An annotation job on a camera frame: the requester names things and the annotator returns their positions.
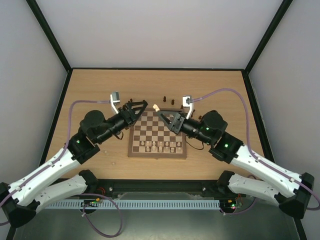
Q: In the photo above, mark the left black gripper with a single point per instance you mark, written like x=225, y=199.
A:
x=128, y=115

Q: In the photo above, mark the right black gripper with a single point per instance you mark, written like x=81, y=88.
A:
x=176, y=123

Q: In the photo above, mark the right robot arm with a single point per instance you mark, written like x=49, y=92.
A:
x=290, y=191

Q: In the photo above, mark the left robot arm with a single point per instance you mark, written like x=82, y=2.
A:
x=23, y=199

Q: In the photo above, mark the wooden chess board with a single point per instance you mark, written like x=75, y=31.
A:
x=150, y=128

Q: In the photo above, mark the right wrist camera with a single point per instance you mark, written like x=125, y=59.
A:
x=187, y=102

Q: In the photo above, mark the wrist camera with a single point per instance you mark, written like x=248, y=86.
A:
x=114, y=101
x=187, y=102

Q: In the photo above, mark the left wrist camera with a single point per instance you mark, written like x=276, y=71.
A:
x=114, y=101

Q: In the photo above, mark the black aluminium frame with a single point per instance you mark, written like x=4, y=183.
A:
x=164, y=186

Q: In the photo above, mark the light blue cable duct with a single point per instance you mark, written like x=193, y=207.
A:
x=137, y=204

